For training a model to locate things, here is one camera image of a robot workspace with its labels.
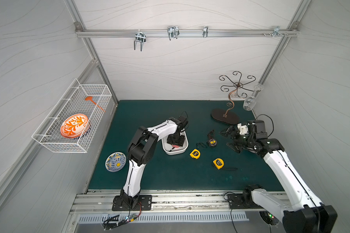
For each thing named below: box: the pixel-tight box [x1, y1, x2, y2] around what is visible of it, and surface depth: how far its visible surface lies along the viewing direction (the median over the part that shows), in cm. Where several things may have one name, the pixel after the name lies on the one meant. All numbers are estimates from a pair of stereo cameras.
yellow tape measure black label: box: [189, 148, 201, 160], surface depth 90 cm
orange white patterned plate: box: [60, 113, 89, 139], surface depth 64 cm
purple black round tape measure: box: [207, 129, 218, 147], surface depth 95 cm
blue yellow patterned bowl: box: [105, 151, 127, 173], surface depth 87 cm
